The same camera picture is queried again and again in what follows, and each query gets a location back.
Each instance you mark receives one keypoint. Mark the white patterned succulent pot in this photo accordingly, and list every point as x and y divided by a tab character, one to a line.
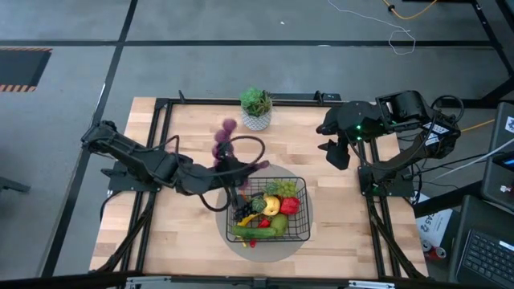
257	120

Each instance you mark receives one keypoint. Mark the dark purple grape bunch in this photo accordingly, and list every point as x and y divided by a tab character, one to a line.
242	211

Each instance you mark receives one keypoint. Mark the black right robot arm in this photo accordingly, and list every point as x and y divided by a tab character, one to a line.
401	108

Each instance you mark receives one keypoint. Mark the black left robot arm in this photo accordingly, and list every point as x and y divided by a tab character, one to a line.
136	158

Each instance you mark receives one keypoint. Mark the red bell pepper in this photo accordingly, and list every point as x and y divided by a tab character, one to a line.
290	205

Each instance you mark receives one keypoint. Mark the white printed cardboard box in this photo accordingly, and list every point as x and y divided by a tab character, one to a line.
431	225

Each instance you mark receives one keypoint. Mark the yellow banana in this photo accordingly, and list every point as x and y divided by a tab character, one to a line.
245	220

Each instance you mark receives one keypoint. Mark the black chair base leg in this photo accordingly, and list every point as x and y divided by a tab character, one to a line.
14	185

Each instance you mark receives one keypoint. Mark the black laptop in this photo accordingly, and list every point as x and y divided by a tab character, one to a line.
486	257

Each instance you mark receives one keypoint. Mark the red soda can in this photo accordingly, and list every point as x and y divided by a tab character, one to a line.
426	245
440	252

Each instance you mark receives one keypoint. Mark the green artichoke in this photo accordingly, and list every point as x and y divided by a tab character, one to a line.
259	204

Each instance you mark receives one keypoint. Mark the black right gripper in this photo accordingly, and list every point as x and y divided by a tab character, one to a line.
339	154

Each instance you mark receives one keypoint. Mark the green cucumber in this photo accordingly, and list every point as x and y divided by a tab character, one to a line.
253	232

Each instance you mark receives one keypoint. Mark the hazard striped floor mat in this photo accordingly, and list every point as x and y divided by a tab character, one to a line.
24	68

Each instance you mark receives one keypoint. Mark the green grape bunch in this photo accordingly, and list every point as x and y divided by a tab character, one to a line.
283	188

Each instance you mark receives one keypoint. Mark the black tablet monitor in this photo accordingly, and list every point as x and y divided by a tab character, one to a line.
500	160

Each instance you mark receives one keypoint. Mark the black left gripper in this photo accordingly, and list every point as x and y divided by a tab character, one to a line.
213	176

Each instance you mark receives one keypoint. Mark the black aluminium table frame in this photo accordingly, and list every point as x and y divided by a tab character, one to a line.
201	101

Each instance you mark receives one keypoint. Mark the green mango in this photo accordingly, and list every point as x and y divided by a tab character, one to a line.
280	222

